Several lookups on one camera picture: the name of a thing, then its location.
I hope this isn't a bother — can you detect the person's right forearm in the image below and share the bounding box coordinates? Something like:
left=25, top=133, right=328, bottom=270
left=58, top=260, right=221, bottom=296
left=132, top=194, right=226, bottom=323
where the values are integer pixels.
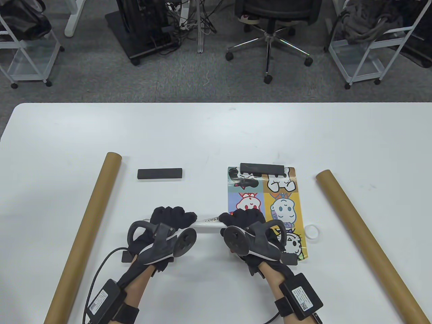
left=258, top=263, right=304, bottom=324

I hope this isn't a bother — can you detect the black wrist sensor box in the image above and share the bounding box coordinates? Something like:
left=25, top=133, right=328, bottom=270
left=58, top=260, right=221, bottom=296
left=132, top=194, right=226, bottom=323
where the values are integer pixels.
left=278, top=273, right=324, bottom=321
left=86, top=278, right=128, bottom=323

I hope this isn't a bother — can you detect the white desk leg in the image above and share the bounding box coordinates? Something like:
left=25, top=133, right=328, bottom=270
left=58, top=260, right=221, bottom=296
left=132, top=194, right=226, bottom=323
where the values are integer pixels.
left=64, top=0, right=86, bottom=37
left=197, top=0, right=206, bottom=54

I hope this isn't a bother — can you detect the person's left forearm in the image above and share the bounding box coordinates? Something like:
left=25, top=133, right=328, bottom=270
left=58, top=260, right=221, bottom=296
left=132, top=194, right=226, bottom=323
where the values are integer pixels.
left=120, top=260, right=156, bottom=324

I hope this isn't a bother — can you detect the black wheeled equipment stand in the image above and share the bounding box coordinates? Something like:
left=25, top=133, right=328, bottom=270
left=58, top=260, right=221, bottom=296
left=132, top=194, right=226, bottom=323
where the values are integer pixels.
left=105, top=0, right=179, bottom=65

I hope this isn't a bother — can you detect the white poster with purple lettering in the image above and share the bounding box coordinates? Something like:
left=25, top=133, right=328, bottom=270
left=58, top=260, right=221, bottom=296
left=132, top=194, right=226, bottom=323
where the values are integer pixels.
left=142, top=214, right=226, bottom=234

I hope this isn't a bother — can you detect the grey crumpled cloth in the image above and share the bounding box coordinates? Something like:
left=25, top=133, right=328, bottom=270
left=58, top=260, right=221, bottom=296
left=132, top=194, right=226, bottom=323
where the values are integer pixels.
left=337, top=0, right=405, bottom=43

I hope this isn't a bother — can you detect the person's right hand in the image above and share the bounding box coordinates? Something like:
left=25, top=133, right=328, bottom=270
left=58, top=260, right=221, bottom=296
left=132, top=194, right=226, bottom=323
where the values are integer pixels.
left=219, top=209, right=294, bottom=277

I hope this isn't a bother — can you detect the colourful cartoon grid poster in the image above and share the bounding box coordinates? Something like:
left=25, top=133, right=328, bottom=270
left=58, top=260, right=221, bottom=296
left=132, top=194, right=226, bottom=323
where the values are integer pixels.
left=227, top=166, right=309, bottom=261

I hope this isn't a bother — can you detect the tangle of black cables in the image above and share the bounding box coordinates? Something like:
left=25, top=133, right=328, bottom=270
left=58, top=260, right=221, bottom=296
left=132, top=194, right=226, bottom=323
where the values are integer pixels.
left=165, top=0, right=224, bottom=34

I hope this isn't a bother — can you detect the black wrist strap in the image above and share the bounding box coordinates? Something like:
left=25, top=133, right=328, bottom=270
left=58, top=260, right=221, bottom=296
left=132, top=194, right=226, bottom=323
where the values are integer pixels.
left=274, top=298, right=295, bottom=318
left=114, top=304, right=140, bottom=324

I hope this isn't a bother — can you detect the black bag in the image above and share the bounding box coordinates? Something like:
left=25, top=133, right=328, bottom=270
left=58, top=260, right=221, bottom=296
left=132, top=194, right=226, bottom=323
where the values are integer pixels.
left=0, top=0, right=53, bottom=41

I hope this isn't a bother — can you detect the white wheeled cart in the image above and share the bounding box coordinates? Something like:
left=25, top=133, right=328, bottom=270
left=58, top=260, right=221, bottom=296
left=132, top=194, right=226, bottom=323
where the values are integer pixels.
left=0, top=13, right=64, bottom=89
left=326, top=0, right=432, bottom=89

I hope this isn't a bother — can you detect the black office chair chrome base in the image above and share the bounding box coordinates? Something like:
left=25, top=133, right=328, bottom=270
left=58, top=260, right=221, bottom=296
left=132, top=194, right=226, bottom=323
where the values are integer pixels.
left=225, top=0, right=323, bottom=84

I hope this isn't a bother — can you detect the person's left hand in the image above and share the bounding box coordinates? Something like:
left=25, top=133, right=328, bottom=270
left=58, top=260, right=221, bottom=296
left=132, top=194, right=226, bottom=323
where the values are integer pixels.
left=128, top=207, right=198, bottom=272

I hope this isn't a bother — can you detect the brown cardboard mailing tube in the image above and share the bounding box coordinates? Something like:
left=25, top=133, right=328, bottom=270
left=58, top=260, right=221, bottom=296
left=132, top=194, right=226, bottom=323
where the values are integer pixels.
left=43, top=152, right=122, bottom=324
left=316, top=170, right=431, bottom=324

